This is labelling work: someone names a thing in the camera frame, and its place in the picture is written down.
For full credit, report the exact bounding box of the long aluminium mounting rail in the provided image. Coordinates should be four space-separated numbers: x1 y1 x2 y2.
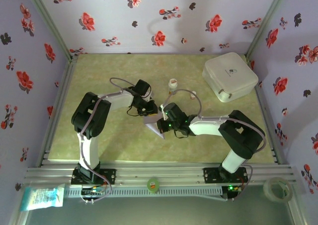
24 161 300 186

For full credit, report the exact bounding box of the aluminium corner post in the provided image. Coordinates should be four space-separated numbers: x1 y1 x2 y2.
7 200 32 225
245 0 291 59
22 0 76 60
288 185 310 225

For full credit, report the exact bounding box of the white pill bottle orange label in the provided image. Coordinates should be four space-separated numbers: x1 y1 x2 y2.
168 78 178 95

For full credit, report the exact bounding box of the lilac cloth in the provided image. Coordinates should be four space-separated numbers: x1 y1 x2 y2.
143 112 166 140

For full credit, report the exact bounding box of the lilac left arm cable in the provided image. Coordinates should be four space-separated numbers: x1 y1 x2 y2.
79 77 137 205

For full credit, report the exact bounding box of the aluminium side rail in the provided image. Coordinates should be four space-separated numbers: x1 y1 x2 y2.
36 55 80 168
245 56 286 165

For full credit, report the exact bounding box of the clear adhesive tape roll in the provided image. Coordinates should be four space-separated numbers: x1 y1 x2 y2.
263 177 293 204

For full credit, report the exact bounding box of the grey slotted cable duct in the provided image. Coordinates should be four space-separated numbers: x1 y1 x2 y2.
64 186 224 199

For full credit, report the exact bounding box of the green round sticker roll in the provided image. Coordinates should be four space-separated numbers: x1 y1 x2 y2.
146 177 160 194

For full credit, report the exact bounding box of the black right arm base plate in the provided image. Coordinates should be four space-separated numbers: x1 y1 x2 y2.
203 167 248 184

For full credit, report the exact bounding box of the blue wet wipes packet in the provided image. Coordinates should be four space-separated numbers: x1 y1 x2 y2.
20 184 66 212

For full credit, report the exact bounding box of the small circuit board with wires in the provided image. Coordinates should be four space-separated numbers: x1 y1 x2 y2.
227 184 243 193
80 185 106 197

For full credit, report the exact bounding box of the translucent white plastic storage box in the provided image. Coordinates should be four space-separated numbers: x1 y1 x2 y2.
201 52 259 103

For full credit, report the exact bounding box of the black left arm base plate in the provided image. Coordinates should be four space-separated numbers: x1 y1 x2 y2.
71 168 117 185

